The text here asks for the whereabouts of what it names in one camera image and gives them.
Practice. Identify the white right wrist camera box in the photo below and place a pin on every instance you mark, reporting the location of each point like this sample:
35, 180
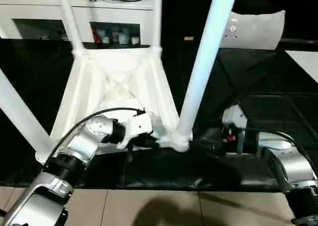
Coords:
232, 115

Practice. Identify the black work mat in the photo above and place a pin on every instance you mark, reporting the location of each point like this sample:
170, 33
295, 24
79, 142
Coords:
268, 107

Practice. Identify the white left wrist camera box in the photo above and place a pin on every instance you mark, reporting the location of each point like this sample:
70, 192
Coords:
139, 125

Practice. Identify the white flat board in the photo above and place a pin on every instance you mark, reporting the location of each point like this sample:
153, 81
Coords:
304, 64

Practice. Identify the white plastic table top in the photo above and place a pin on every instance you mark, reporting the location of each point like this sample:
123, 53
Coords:
114, 92

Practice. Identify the white glass-door cabinet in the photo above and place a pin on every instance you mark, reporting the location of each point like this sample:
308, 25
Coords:
64, 17

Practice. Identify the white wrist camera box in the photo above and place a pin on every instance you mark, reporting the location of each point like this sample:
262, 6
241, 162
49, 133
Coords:
232, 115
139, 125

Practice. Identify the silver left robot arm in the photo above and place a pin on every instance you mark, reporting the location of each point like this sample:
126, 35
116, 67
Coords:
59, 176

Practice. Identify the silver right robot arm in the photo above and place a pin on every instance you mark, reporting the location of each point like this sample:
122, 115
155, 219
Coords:
288, 166

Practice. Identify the small yellow label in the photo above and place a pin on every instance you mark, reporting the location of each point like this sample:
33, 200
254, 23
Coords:
189, 38

